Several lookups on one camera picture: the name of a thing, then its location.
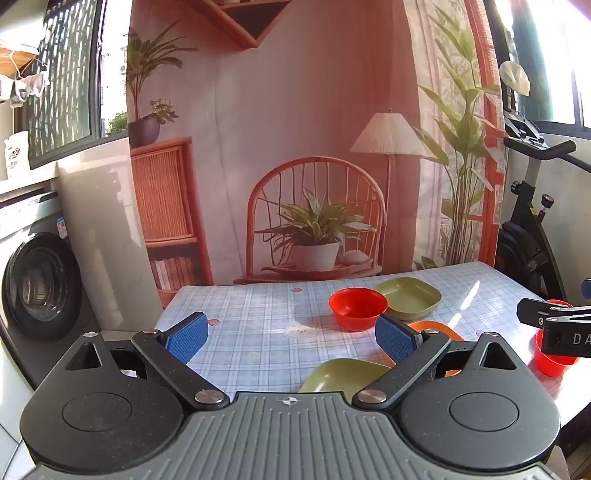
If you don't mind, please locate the white detergent bag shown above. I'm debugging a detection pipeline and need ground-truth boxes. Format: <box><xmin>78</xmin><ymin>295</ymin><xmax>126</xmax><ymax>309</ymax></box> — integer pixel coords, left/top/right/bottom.
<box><xmin>4</xmin><ymin>131</ymin><xmax>31</xmax><ymax>182</ymax></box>

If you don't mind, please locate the white cloth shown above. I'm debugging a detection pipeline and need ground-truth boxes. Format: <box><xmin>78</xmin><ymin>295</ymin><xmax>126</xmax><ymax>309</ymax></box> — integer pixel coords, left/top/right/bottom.
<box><xmin>499</xmin><ymin>60</ymin><xmax>532</xmax><ymax>97</ymax></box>

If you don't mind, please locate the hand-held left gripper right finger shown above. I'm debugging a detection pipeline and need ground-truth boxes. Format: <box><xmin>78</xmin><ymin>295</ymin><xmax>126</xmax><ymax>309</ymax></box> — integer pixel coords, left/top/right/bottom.
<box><xmin>352</xmin><ymin>314</ymin><xmax>519</xmax><ymax>411</ymax></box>

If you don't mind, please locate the printed backdrop cloth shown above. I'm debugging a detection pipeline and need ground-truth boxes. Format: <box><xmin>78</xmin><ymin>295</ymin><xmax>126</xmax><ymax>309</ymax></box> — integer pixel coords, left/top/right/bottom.
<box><xmin>126</xmin><ymin>0</ymin><xmax>508</xmax><ymax>303</ymax></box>

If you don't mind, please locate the red plastic cup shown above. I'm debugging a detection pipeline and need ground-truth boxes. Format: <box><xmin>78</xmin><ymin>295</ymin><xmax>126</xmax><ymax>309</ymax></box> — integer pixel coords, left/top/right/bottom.
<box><xmin>534</xmin><ymin>299</ymin><xmax>581</xmax><ymax>378</ymax></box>

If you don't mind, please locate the grey washing machine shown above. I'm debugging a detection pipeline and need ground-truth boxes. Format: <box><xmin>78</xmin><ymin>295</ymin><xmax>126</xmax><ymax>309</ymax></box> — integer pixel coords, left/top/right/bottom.
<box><xmin>0</xmin><ymin>182</ymin><xmax>101</xmax><ymax>386</ymax></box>

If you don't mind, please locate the green square plate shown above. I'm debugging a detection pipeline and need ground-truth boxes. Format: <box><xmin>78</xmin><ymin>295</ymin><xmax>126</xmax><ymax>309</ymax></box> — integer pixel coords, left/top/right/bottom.
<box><xmin>373</xmin><ymin>277</ymin><xmax>442</xmax><ymax>320</ymax></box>
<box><xmin>298</xmin><ymin>357</ymin><xmax>395</xmax><ymax>394</ymax></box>

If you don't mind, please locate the hanging laundry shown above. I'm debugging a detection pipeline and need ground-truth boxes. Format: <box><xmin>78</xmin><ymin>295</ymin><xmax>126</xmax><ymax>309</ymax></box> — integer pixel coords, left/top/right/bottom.
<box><xmin>0</xmin><ymin>74</ymin><xmax>51</xmax><ymax>110</ymax></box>

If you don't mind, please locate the red bowl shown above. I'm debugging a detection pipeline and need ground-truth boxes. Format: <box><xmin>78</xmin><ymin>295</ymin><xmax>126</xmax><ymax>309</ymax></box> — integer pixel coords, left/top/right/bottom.
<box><xmin>329</xmin><ymin>287</ymin><xmax>389</xmax><ymax>332</ymax></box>

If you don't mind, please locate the white board panel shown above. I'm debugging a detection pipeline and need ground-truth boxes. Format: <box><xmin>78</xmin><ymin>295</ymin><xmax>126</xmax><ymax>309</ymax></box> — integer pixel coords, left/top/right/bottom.
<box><xmin>55</xmin><ymin>136</ymin><xmax>163</xmax><ymax>332</ymax></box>

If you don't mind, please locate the black exercise bike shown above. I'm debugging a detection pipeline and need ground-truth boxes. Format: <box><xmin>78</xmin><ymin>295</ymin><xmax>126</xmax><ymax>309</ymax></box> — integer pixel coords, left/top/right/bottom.
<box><xmin>495</xmin><ymin>108</ymin><xmax>591</xmax><ymax>302</ymax></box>

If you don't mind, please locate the dark window frame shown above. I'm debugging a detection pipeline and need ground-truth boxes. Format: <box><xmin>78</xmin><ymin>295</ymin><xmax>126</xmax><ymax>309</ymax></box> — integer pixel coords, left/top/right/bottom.
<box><xmin>22</xmin><ymin>0</ymin><xmax>106</xmax><ymax>169</ymax></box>

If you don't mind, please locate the orange plate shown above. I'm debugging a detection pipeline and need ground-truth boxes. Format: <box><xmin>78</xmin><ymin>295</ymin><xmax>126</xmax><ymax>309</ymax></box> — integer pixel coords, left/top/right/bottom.
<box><xmin>407</xmin><ymin>320</ymin><xmax>465</xmax><ymax>378</ymax></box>

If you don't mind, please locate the blue checked tablecloth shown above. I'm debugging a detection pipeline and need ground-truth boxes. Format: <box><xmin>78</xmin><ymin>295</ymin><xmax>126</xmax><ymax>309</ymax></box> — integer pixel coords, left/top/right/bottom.
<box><xmin>154</xmin><ymin>261</ymin><xmax>591</xmax><ymax>418</ymax></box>

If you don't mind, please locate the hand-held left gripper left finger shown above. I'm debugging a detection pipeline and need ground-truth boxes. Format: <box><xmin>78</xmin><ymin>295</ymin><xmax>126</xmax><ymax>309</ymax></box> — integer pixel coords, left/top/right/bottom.
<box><xmin>65</xmin><ymin>313</ymin><xmax>230</xmax><ymax>411</ymax></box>

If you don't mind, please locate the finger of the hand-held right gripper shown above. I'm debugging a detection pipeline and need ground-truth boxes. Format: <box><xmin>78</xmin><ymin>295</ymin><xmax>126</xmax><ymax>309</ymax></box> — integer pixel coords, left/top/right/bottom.
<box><xmin>516</xmin><ymin>298</ymin><xmax>591</xmax><ymax>329</ymax></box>

